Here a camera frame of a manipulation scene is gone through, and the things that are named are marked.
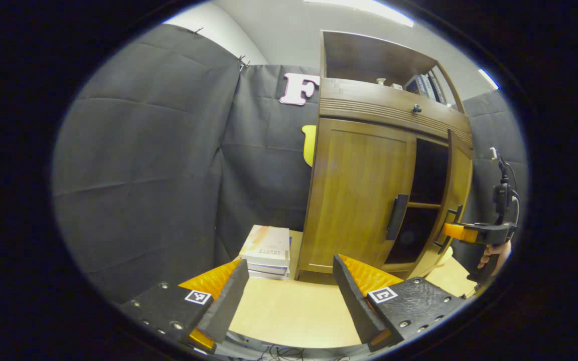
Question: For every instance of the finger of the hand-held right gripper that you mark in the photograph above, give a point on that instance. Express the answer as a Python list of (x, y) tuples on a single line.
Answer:
[(459, 232)]

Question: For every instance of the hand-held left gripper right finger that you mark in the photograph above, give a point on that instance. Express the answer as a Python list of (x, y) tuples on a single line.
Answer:
[(354, 296)]

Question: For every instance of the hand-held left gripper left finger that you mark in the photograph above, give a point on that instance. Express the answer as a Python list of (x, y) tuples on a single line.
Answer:
[(229, 301)]

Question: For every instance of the wooden shoe cabinet door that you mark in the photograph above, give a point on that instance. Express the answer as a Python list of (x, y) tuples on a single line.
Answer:
[(457, 185), (354, 195)]

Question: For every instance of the wooden double-door shoe cabinet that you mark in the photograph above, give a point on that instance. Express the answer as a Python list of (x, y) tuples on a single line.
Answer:
[(369, 55)]

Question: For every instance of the wooden cabinet shelf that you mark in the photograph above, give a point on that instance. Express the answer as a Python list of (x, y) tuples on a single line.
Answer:
[(424, 205)]

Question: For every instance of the wooden ribbed cabinet drawer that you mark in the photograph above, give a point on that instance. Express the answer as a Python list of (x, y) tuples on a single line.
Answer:
[(364, 98)]

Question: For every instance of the thin white book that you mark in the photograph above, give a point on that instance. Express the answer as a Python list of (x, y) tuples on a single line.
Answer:
[(269, 272)]

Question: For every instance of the white and orange book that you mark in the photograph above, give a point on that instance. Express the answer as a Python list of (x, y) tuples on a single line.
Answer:
[(266, 243)]

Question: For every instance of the black round drawer knob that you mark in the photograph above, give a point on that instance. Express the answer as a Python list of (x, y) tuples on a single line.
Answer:
[(417, 108)]

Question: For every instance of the black book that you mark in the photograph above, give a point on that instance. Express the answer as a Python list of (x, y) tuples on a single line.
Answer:
[(438, 90)]

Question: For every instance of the grey book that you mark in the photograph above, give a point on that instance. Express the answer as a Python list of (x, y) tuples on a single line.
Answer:
[(427, 87)]

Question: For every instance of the dark blue book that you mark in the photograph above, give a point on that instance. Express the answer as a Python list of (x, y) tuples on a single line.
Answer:
[(413, 86)]

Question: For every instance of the small ceiling light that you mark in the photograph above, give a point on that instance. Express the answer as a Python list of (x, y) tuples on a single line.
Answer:
[(488, 79)]

